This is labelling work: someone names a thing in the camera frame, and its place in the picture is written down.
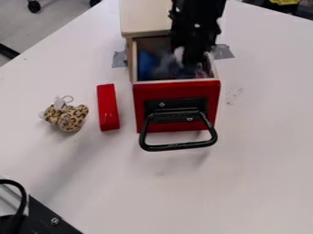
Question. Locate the drawer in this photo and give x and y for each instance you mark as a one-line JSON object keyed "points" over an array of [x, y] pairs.
{"points": [[175, 91]]}

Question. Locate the grey tape piece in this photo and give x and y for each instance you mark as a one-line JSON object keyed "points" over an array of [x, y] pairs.
{"points": [[223, 51], [119, 59]]}

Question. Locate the cabinet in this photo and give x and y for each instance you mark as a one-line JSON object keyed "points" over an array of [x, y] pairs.
{"points": [[143, 15]]}

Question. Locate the leopard print plush toy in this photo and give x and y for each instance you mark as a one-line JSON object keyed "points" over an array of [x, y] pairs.
{"points": [[69, 115]]}

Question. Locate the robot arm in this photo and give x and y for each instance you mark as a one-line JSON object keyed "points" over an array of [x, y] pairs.
{"points": [[199, 7]]}

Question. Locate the blue toy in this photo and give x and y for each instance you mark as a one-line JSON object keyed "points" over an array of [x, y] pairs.
{"points": [[146, 65]]}

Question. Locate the grey toy mouse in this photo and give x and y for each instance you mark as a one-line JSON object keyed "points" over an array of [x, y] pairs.
{"points": [[168, 65]]}

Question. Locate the black mount plate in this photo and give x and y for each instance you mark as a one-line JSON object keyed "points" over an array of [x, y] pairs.
{"points": [[36, 219]]}

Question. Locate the black chair wheel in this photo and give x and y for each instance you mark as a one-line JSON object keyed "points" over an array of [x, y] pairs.
{"points": [[33, 5]]}

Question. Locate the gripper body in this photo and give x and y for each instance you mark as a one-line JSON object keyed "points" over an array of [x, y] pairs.
{"points": [[195, 36]]}

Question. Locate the red block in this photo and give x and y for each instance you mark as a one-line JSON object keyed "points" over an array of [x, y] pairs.
{"points": [[108, 106]]}

